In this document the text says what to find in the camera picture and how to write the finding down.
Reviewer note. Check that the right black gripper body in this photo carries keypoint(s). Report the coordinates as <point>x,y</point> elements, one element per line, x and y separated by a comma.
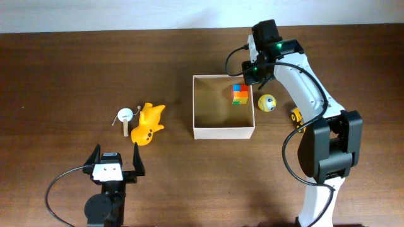
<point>258,76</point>

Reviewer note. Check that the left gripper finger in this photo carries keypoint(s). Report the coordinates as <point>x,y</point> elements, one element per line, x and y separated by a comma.
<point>94,158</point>
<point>137,161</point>

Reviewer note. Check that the yellow minion ball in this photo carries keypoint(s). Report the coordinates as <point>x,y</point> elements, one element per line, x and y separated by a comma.
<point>267,103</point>

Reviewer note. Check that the colourful puzzle cube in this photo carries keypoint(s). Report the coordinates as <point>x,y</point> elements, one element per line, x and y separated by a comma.
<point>240,94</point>

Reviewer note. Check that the yellow grey toy truck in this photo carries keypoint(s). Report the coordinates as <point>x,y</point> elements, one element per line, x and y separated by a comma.
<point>296,117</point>

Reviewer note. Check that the orange squishy toy animal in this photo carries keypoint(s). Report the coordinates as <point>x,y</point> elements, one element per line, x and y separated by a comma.
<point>148,124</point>

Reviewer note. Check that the white cardboard box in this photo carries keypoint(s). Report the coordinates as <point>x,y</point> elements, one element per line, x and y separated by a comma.
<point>215,116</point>

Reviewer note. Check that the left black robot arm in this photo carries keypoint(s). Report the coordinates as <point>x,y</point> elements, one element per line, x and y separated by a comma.
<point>107,207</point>

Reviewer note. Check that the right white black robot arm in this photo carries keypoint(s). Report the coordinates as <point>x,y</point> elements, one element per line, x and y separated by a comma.
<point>330,144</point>

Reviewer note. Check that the white wooden rattle drum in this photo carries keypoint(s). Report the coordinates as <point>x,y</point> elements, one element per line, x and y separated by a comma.
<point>125,115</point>

